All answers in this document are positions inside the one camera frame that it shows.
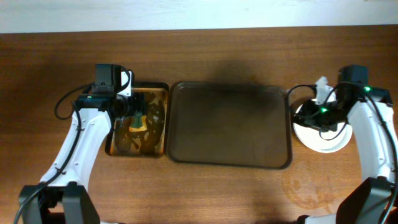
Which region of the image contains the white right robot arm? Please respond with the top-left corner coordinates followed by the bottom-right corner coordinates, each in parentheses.
top-left (290, 65), bottom-right (397, 223)

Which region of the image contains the green and yellow sponge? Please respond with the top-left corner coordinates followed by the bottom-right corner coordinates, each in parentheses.
top-left (129, 112), bottom-right (147, 133)

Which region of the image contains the large brown serving tray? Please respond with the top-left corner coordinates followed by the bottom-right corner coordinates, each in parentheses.
top-left (166, 82), bottom-right (292, 170)

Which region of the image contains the small black water tray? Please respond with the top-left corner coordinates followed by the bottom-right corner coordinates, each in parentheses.
top-left (105, 82), bottom-right (169, 158)

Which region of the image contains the white plate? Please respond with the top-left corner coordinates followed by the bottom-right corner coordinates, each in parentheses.
top-left (293, 98), bottom-right (354, 154)

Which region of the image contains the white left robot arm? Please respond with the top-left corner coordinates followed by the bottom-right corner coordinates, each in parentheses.
top-left (13, 64), bottom-right (138, 223)

